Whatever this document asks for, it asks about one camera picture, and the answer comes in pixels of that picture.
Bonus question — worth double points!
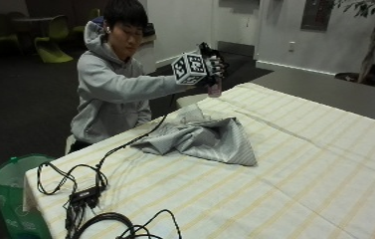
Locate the pink bottle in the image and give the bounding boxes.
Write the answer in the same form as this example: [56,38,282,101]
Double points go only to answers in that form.
[206,79,222,99]

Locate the white cube with black markers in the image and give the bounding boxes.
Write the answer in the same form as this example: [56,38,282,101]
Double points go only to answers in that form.
[170,52,209,86]

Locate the grey striped cloth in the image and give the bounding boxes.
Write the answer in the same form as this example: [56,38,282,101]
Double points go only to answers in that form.
[130,105,258,167]

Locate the the person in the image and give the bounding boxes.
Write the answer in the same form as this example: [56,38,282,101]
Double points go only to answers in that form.
[69,0,197,154]

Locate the green chair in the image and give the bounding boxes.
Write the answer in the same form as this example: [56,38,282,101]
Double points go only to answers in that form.
[0,12,23,53]
[71,7,103,35]
[33,14,75,65]

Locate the cream striped tablecloth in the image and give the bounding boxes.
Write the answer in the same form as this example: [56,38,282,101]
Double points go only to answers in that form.
[21,82,375,239]

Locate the potted tree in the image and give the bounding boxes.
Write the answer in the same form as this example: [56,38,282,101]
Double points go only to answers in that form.
[330,0,375,88]

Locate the dark round table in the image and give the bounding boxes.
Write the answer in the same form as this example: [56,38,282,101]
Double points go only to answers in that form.
[11,16,55,51]

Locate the green bag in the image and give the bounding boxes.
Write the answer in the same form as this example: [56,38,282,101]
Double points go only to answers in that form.
[0,152,59,239]

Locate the dark wall frame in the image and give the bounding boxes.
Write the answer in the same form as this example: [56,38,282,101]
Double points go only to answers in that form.
[299,0,336,33]

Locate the long black cable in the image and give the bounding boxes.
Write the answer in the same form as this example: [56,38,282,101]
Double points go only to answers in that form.
[95,113,172,188]

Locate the black cable hub box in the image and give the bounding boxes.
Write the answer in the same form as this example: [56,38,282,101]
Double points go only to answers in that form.
[68,185,105,204]

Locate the coiled black cables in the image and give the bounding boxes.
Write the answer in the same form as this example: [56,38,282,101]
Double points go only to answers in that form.
[35,161,185,239]

